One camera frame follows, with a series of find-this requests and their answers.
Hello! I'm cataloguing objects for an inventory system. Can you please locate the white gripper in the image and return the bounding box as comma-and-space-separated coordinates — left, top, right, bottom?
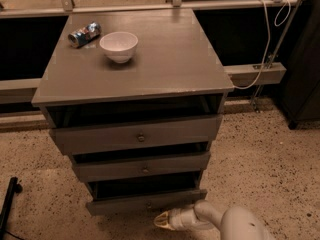
153, 200, 223, 231

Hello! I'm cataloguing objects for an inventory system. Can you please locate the grey bottom drawer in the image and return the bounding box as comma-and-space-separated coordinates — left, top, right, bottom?
86, 171, 207, 216

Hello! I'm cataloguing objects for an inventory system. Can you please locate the grey drawer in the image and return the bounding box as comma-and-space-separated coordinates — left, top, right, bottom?
72, 151, 210, 182
86, 171, 207, 216
50, 115, 222, 155

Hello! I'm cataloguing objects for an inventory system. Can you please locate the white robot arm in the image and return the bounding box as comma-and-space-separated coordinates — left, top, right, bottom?
154, 200, 276, 240

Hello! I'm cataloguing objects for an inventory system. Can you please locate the grey middle drawer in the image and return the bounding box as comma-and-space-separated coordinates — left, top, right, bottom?
72, 151, 210, 182

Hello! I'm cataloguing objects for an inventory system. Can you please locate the grey top drawer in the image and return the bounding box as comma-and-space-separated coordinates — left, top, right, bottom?
50, 115, 222, 155

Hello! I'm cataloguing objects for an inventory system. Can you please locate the grey wooden drawer cabinet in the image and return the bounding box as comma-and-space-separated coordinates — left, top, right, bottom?
32, 9, 233, 215

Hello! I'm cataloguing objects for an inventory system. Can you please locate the thin metal diagonal rod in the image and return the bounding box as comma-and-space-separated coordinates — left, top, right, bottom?
239, 0, 303, 113

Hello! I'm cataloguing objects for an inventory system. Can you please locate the black floor stand leg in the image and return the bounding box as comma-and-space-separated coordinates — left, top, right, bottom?
0, 177, 22, 240

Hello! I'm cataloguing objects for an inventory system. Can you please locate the white ceramic bowl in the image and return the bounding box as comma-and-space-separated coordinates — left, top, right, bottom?
99, 32, 138, 63

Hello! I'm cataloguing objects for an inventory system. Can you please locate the dark cabinet at right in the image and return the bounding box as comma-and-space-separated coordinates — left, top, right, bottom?
278, 0, 320, 129

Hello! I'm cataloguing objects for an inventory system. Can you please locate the blue crushed drink can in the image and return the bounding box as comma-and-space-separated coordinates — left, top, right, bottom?
68, 22, 101, 48

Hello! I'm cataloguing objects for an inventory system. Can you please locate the grey metal railing frame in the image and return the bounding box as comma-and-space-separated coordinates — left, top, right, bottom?
1, 0, 285, 106

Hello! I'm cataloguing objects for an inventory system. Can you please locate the white hanging cable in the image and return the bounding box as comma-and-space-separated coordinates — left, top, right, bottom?
232, 0, 292, 91

